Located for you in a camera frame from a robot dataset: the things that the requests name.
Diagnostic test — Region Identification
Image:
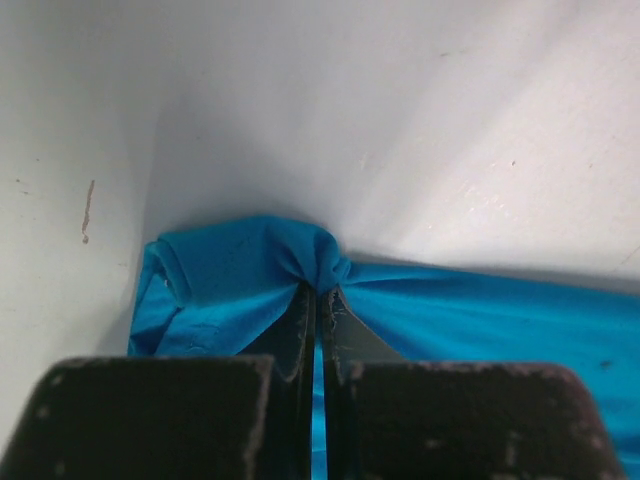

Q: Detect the blue t shirt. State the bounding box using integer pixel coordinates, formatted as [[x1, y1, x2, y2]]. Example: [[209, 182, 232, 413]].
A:
[[128, 216, 639, 478]]

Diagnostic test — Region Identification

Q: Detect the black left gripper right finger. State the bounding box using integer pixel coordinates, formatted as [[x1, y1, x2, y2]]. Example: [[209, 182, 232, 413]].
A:
[[319, 289, 625, 479]]

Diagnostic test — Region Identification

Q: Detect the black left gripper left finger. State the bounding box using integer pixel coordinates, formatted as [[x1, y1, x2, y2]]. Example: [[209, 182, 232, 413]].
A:
[[1, 285, 316, 479]]

